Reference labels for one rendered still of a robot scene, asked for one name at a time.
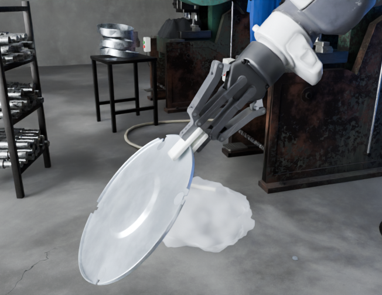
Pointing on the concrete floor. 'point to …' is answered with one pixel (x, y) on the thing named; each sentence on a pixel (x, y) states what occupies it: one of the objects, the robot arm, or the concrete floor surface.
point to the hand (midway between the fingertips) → (187, 144)
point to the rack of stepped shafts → (17, 101)
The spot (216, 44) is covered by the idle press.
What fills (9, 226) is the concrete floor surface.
